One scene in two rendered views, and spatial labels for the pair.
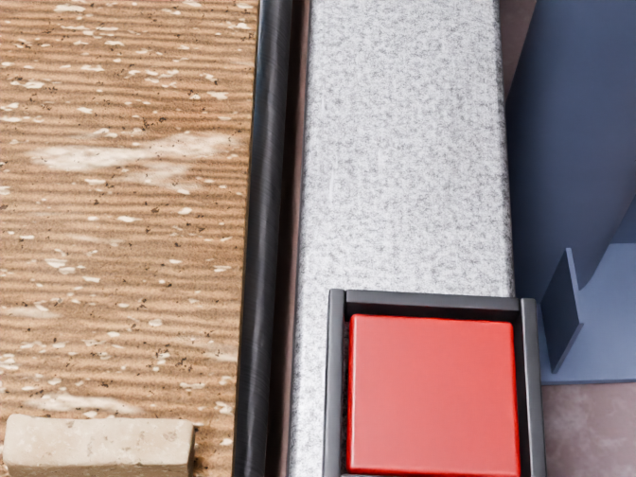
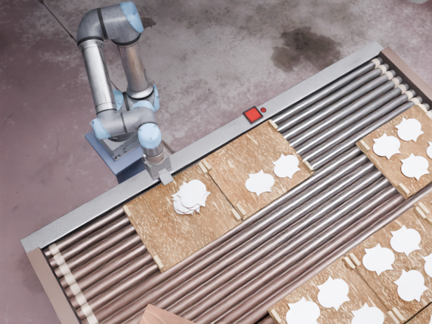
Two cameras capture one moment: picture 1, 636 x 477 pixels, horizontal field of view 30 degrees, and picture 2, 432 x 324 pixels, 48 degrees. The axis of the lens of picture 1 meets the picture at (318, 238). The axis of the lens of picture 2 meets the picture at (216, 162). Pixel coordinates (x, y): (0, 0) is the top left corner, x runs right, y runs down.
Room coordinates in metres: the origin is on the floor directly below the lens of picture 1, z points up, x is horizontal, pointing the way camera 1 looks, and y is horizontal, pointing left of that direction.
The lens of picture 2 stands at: (1.07, 0.91, 2.94)
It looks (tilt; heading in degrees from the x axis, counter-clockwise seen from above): 63 degrees down; 234
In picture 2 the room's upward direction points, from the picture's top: 5 degrees clockwise
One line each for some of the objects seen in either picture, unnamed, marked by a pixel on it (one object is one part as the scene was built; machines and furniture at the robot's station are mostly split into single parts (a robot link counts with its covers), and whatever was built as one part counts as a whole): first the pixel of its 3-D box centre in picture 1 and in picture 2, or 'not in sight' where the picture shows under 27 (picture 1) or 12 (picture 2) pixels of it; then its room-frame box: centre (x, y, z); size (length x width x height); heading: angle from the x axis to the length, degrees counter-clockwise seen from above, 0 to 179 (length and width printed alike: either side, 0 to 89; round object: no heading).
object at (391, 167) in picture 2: not in sight; (412, 148); (-0.39, 0.51, 0.94); 0.41 x 0.35 x 0.04; 3
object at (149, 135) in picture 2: not in sight; (150, 139); (0.78, 0.12, 1.47); 0.09 x 0.08 x 0.11; 74
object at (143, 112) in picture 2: not in sight; (140, 118); (0.77, 0.02, 1.46); 0.11 x 0.11 x 0.08; 74
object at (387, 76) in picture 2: not in sight; (245, 161); (0.33, 0.14, 0.90); 1.95 x 0.05 x 0.05; 3
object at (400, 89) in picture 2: not in sight; (257, 177); (0.33, 0.24, 0.90); 1.95 x 0.05 x 0.05; 3
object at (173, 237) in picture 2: not in sight; (181, 215); (0.73, 0.23, 0.93); 0.41 x 0.35 x 0.02; 2
